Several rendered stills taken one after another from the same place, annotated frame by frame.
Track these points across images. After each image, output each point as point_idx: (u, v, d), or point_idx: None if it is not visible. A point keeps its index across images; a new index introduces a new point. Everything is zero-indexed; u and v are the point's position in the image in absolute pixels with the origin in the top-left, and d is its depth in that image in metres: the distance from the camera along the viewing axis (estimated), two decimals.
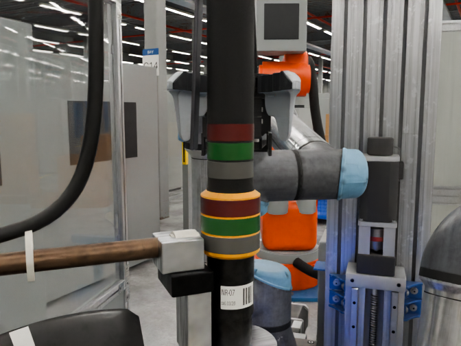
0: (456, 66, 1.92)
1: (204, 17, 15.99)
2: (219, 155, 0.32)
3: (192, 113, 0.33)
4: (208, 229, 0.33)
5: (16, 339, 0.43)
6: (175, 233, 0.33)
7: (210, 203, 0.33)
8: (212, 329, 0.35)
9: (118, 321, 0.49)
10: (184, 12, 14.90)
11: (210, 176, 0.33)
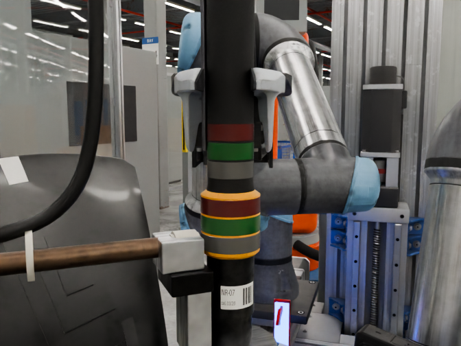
0: (459, 25, 1.90)
1: None
2: (219, 155, 0.32)
3: (203, 113, 0.33)
4: (208, 229, 0.33)
5: (5, 165, 0.41)
6: (175, 233, 0.33)
7: (210, 203, 0.33)
8: (212, 329, 0.35)
9: (113, 166, 0.47)
10: (184, 7, 14.88)
11: (210, 176, 0.33)
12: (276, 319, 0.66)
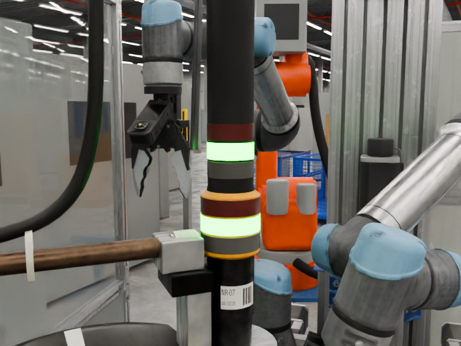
0: (456, 67, 1.92)
1: (204, 17, 15.99)
2: (219, 155, 0.32)
3: (192, 113, 0.33)
4: (208, 229, 0.33)
5: (69, 338, 0.49)
6: (175, 233, 0.33)
7: (210, 203, 0.33)
8: (212, 329, 0.35)
9: (159, 334, 0.53)
10: (184, 12, 14.90)
11: (210, 176, 0.33)
12: None
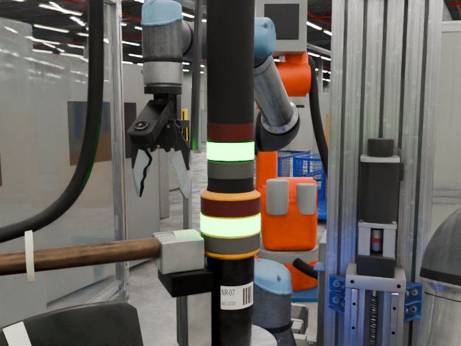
0: (456, 67, 1.92)
1: (204, 17, 15.99)
2: (219, 155, 0.32)
3: (192, 113, 0.33)
4: (208, 229, 0.33)
5: None
6: (175, 233, 0.33)
7: (210, 203, 0.33)
8: (212, 329, 0.35)
9: None
10: (184, 12, 14.90)
11: (210, 176, 0.33)
12: None
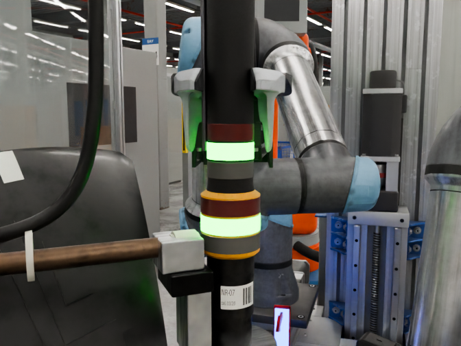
0: (459, 28, 1.90)
1: None
2: (219, 155, 0.32)
3: (203, 113, 0.33)
4: (208, 229, 0.33)
5: None
6: (175, 233, 0.33)
7: (210, 203, 0.33)
8: (212, 329, 0.35)
9: None
10: (184, 7, 14.88)
11: (210, 176, 0.33)
12: (276, 326, 0.66)
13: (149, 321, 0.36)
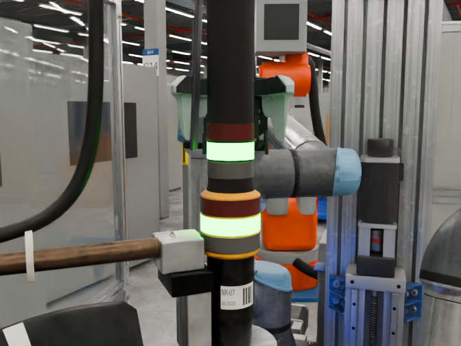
0: (456, 67, 1.92)
1: (204, 17, 15.99)
2: (219, 155, 0.32)
3: (192, 113, 0.33)
4: (208, 229, 0.33)
5: None
6: (175, 233, 0.33)
7: (210, 203, 0.33)
8: (212, 329, 0.35)
9: None
10: (184, 12, 14.90)
11: (210, 176, 0.33)
12: None
13: None
